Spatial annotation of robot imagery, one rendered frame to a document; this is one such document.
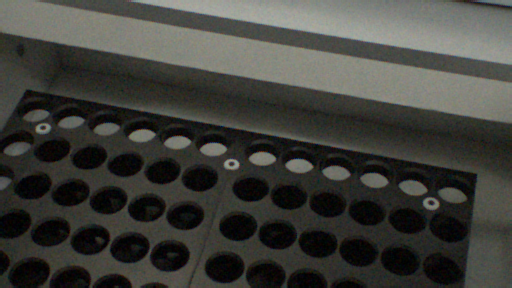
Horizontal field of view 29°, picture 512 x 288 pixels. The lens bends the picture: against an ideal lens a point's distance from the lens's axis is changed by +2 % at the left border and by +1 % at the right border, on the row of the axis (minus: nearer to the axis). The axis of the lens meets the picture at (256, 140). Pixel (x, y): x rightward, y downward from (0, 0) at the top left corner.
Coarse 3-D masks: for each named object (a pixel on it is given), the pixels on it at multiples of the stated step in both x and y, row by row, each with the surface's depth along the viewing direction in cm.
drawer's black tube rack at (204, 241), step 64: (0, 192) 35; (64, 192) 35; (128, 192) 35; (192, 192) 35; (256, 192) 39; (320, 192) 35; (0, 256) 33; (64, 256) 33; (128, 256) 36; (192, 256) 33; (256, 256) 33; (320, 256) 37; (384, 256) 33; (448, 256) 33
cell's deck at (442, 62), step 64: (0, 0) 37; (64, 0) 36; (128, 0) 35; (192, 0) 35; (256, 0) 35; (320, 0) 35; (384, 0) 35; (448, 0) 35; (192, 64) 37; (256, 64) 36; (320, 64) 35; (384, 64) 34; (448, 64) 34
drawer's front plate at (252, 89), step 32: (64, 64) 49; (96, 64) 48; (128, 64) 48; (160, 64) 47; (256, 96) 47; (288, 96) 47; (320, 96) 46; (352, 96) 46; (416, 128) 46; (448, 128) 45; (480, 128) 45
